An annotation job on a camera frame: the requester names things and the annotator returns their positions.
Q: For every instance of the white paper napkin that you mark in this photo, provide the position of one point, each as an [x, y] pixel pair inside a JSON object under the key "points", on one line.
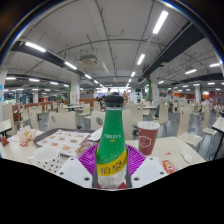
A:
{"points": [[96, 134]]}

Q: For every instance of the white table with black post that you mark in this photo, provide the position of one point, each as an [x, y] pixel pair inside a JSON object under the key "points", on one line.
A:
{"points": [[4, 126]]}

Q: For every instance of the white polka-dot mug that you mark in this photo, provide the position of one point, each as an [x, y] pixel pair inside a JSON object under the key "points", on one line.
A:
{"points": [[46, 159]]}

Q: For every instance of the dark brown food tray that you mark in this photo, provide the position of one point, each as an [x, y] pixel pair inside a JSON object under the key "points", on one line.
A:
{"points": [[63, 141]]}

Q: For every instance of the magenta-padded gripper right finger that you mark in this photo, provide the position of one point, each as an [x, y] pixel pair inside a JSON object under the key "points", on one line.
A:
{"points": [[148, 170]]}

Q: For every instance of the small red pack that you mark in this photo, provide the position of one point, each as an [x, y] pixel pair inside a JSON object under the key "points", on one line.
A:
{"points": [[4, 141]]}

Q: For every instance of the beige dining chairs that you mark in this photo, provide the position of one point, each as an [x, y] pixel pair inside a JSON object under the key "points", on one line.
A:
{"points": [[63, 120]]}

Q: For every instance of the crumpled food wrapper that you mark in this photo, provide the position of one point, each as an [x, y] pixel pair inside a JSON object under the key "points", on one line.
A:
{"points": [[26, 135]]}

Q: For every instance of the ceiling strip lights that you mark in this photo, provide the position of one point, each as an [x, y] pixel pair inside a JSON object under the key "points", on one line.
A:
{"points": [[160, 21]]}

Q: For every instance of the red paper cup with lid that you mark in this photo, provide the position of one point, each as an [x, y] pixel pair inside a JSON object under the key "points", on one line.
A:
{"points": [[147, 140]]}

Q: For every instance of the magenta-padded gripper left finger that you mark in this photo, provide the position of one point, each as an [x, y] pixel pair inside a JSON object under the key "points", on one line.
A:
{"points": [[75, 170]]}

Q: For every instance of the ceiling air conditioner unit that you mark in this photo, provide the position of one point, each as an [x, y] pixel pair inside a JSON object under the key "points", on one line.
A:
{"points": [[88, 60]]}

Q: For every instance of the red sauce packet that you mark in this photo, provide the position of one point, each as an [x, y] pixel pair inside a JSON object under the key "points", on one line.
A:
{"points": [[169, 166]]}

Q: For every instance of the white table with black legs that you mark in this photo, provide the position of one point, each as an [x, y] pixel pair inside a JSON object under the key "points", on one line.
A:
{"points": [[219, 125]]}

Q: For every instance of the clear bottle with green label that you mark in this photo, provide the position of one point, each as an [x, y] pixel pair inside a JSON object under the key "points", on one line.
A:
{"points": [[111, 140]]}

